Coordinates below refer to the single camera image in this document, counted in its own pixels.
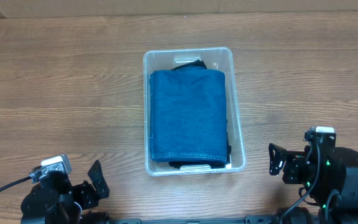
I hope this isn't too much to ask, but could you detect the black cloth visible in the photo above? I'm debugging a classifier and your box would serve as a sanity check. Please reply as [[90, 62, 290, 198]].
[[168, 145, 232, 169], [172, 60, 207, 70]]

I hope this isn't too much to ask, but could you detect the dark blue towel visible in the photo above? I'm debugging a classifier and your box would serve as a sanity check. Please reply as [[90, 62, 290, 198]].
[[150, 69, 227, 163]]

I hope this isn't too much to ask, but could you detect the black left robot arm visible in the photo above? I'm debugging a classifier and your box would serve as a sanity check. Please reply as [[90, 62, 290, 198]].
[[21, 155, 112, 224]]

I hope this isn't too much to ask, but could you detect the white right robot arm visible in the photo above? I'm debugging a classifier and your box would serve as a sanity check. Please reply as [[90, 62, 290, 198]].
[[268, 141, 358, 223]]

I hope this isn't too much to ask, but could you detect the clear plastic container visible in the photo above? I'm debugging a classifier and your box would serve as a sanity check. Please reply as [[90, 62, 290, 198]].
[[143, 47, 247, 177]]

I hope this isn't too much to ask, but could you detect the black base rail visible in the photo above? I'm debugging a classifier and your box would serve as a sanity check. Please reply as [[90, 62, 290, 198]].
[[82, 211, 276, 224]]

